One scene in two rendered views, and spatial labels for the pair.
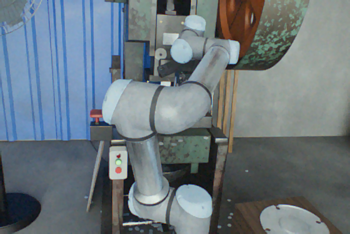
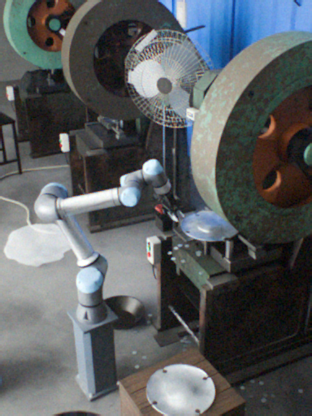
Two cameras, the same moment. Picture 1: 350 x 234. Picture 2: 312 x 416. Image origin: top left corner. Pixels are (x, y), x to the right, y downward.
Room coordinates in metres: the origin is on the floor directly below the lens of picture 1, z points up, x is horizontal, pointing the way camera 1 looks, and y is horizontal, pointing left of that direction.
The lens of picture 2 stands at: (0.79, -2.06, 2.07)
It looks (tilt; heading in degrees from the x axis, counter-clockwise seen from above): 28 degrees down; 78
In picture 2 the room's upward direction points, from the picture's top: 1 degrees counter-clockwise
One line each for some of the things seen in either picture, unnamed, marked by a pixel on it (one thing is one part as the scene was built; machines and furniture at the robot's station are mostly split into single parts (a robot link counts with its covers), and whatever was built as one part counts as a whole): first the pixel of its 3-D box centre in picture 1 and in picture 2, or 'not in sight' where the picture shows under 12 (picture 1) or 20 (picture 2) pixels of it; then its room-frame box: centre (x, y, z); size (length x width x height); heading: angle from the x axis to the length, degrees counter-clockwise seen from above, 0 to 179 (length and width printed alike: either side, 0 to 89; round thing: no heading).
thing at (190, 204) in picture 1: (190, 209); (89, 285); (0.91, -0.06, 0.62); 0.13 x 0.12 x 0.14; 74
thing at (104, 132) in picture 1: (101, 141); (163, 231); (1.36, 0.35, 0.62); 0.10 x 0.06 x 0.20; 103
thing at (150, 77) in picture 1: (165, 77); not in sight; (1.66, 0.10, 0.86); 0.20 x 0.16 x 0.05; 103
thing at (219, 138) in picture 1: (202, 139); (280, 295); (1.85, -0.14, 0.45); 0.92 x 0.12 x 0.90; 13
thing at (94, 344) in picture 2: not in sight; (95, 349); (0.91, -0.06, 0.23); 0.19 x 0.19 x 0.45; 19
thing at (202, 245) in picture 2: not in sight; (201, 239); (1.49, 0.06, 0.72); 0.25 x 0.14 x 0.14; 13
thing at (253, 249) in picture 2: not in sight; (250, 240); (1.69, -0.07, 0.76); 0.17 x 0.06 x 0.10; 103
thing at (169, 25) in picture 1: (169, 43); not in sight; (1.62, 0.09, 1.04); 0.17 x 0.15 x 0.30; 13
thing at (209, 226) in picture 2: not in sight; (210, 225); (1.53, 0.07, 0.78); 0.29 x 0.29 x 0.01
